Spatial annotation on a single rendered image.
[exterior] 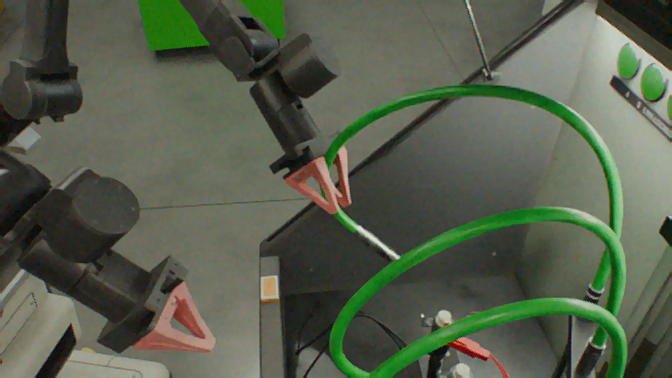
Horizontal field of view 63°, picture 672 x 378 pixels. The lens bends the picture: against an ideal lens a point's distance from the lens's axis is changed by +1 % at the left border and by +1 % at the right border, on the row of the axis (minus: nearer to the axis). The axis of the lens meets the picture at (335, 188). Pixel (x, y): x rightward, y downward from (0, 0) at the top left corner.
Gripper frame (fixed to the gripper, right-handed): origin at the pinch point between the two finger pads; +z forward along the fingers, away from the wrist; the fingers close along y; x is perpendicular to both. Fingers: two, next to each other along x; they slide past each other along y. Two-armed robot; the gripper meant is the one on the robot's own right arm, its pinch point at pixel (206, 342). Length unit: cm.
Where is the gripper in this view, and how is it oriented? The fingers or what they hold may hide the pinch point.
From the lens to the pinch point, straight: 61.6
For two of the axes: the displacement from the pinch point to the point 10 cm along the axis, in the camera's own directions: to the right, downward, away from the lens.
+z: 7.1, 6.0, 3.6
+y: 6.9, -5.0, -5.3
